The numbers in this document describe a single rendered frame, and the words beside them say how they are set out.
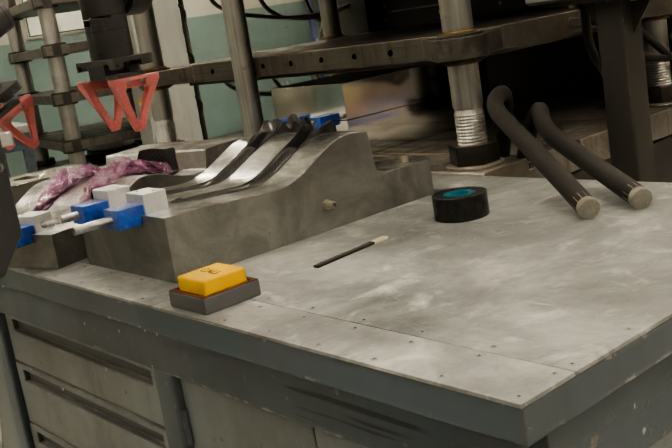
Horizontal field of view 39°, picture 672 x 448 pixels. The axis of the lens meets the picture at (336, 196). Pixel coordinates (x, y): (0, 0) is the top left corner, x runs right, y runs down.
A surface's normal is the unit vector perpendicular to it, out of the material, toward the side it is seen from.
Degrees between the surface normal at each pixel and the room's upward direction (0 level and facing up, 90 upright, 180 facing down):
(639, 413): 90
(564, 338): 0
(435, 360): 0
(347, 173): 90
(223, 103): 90
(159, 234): 90
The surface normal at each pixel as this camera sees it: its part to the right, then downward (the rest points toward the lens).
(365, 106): 0.65, 0.04
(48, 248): -0.52, 0.24
